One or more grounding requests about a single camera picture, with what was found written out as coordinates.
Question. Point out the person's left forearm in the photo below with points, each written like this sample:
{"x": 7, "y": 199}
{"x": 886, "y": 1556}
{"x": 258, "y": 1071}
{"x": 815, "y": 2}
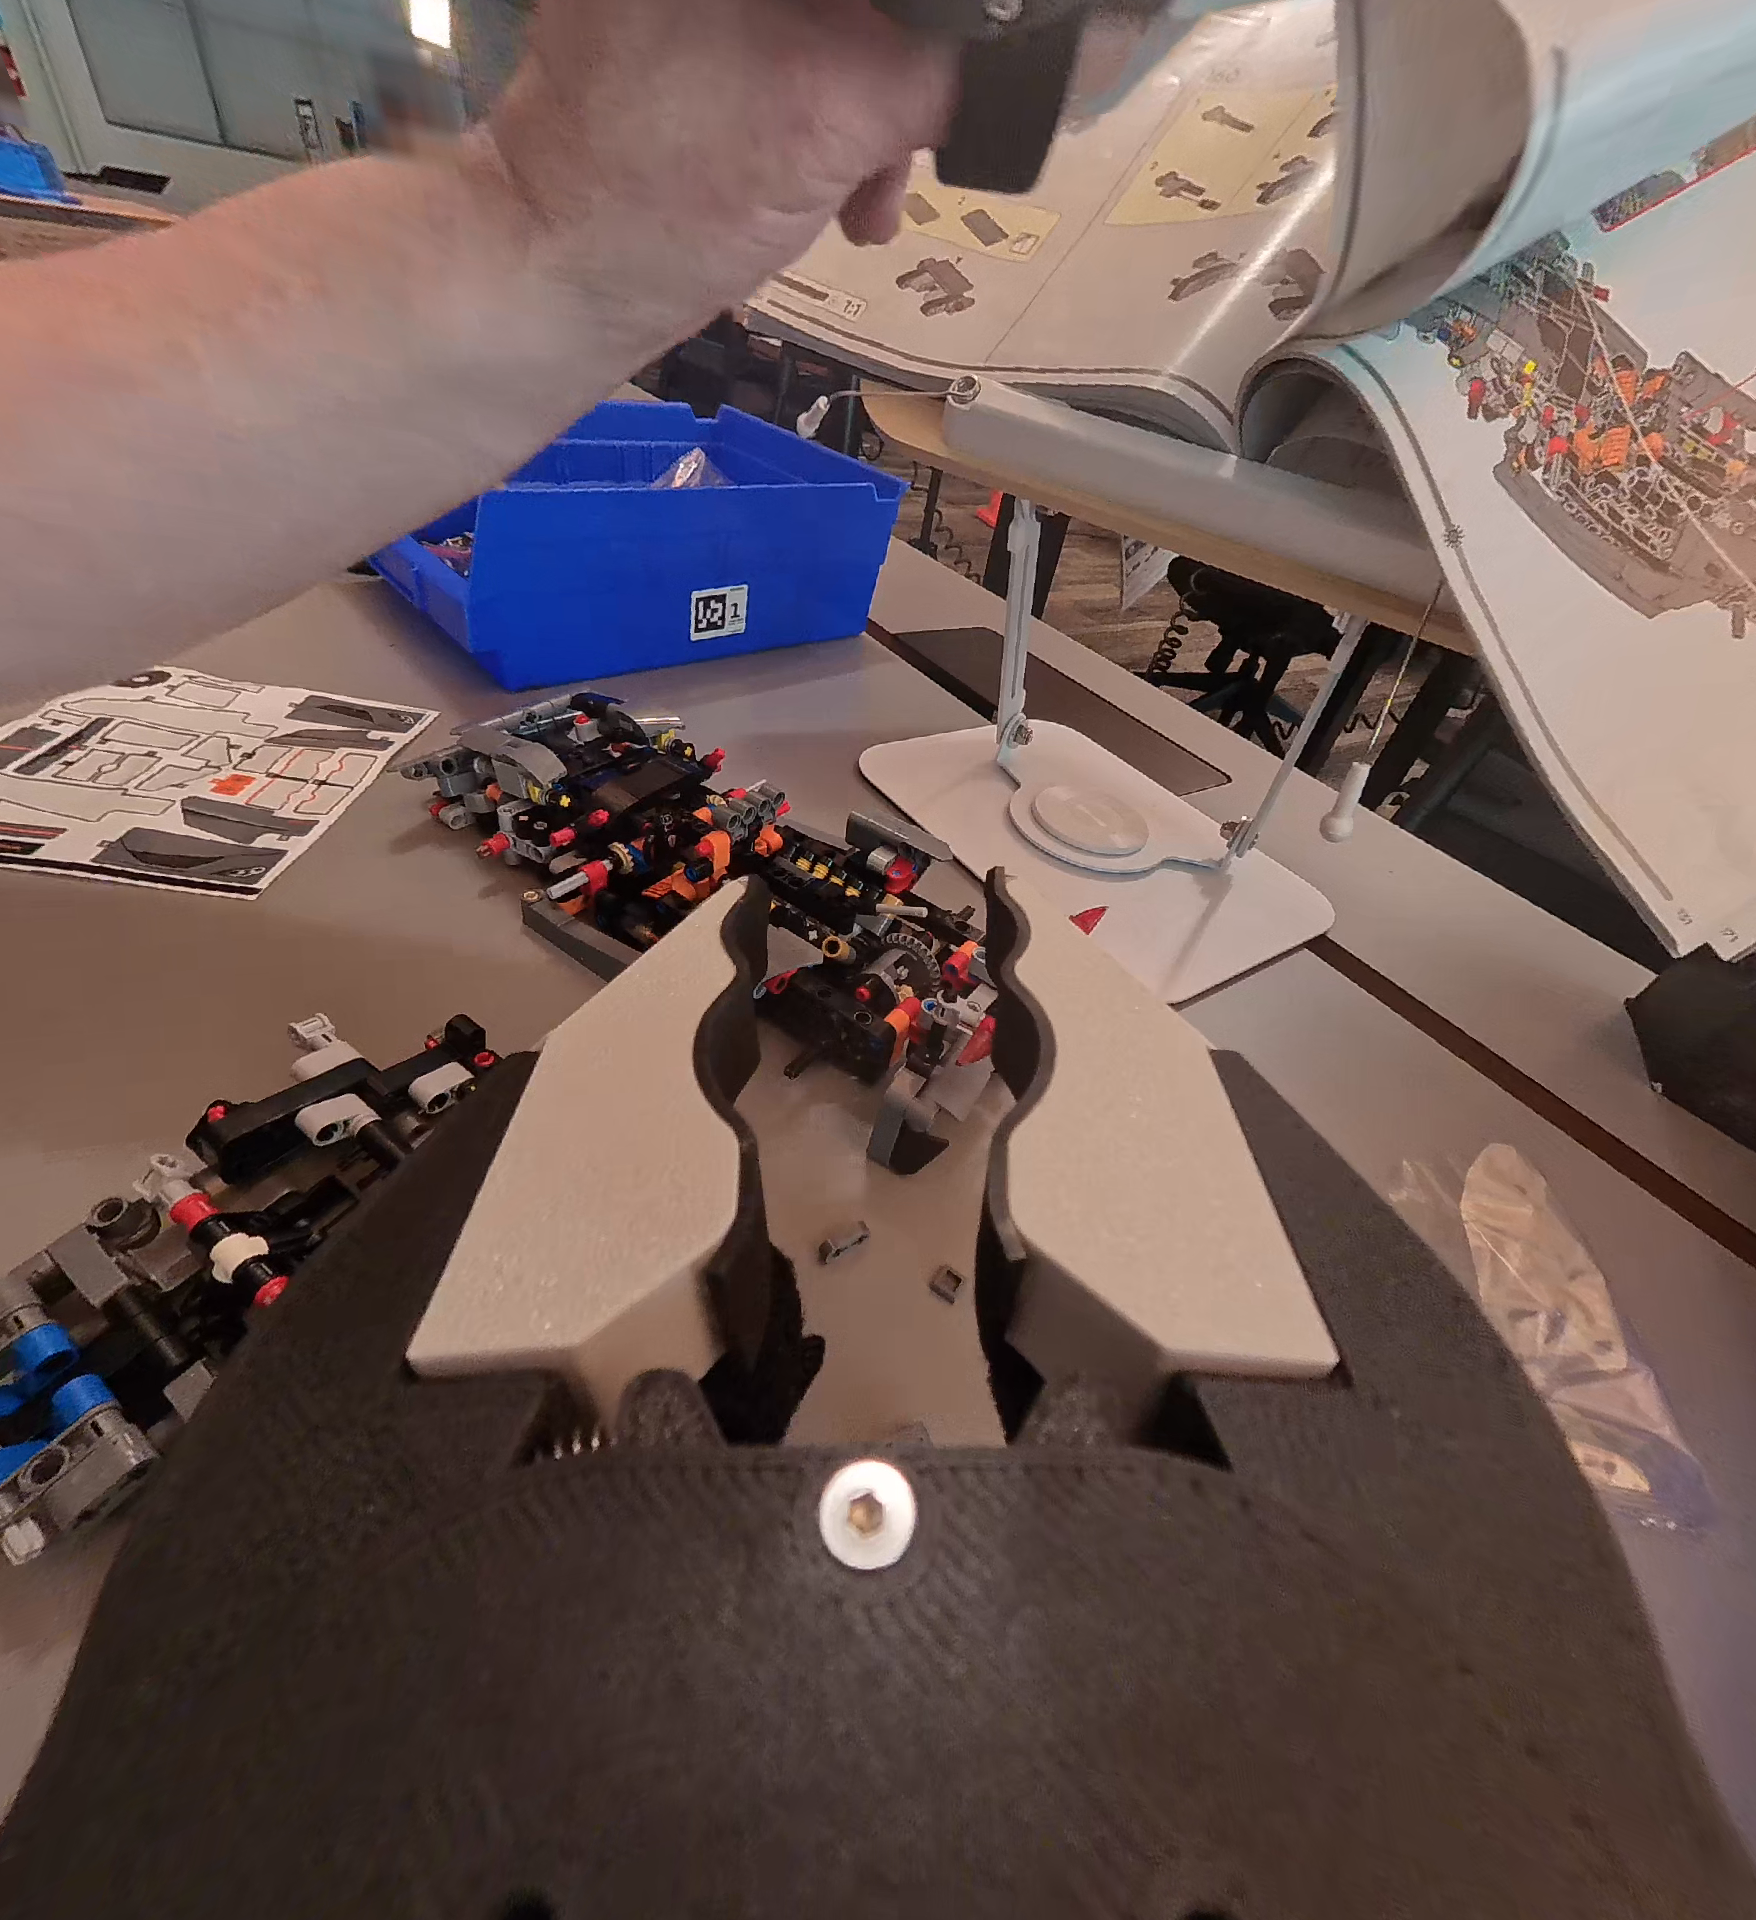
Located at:
{"x": 218, "y": 421}

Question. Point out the plastic bag of lego parts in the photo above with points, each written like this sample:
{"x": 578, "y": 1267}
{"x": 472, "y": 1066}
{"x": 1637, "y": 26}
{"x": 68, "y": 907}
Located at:
{"x": 1552, "y": 1320}

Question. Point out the blue storage bin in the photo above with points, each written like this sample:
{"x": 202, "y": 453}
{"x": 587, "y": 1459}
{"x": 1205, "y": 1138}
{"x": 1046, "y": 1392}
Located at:
{"x": 638, "y": 570}

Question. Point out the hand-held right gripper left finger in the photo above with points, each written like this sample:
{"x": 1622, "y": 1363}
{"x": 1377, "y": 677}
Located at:
{"x": 593, "y": 1171}

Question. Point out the lego sticker sheet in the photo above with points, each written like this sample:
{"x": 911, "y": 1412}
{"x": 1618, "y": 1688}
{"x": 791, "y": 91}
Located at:
{"x": 143, "y": 782}

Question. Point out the large lego car chassis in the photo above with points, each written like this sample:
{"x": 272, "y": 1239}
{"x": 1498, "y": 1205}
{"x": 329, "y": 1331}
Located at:
{"x": 638, "y": 809}

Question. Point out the small blue background bin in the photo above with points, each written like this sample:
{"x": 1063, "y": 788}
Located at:
{"x": 9, "y": 166}

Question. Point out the small black grey lego subassembly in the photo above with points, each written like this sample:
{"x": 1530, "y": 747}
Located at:
{"x": 293, "y": 1119}

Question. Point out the red translucent lego piece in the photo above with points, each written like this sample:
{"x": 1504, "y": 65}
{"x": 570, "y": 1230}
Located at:
{"x": 1089, "y": 923}

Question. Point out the black box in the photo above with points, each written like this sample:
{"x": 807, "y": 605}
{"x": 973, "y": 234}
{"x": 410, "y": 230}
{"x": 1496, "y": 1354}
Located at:
{"x": 1732, "y": 1036}

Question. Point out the clear plastic bag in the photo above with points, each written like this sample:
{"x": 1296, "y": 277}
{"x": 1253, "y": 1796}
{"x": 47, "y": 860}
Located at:
{"x": 683, "y": 469}

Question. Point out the person's left hand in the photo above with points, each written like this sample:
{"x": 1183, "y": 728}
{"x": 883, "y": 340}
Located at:
{"x": 715, "y": 135}

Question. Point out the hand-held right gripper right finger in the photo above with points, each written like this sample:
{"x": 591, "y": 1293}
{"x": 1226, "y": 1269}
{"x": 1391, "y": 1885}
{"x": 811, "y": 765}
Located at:
{"x": 1164, "y": 1201}

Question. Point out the lego instruction booklet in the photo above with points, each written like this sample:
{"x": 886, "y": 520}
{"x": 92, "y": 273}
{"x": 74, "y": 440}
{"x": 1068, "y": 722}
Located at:
{"x": 1644, "y": 721}

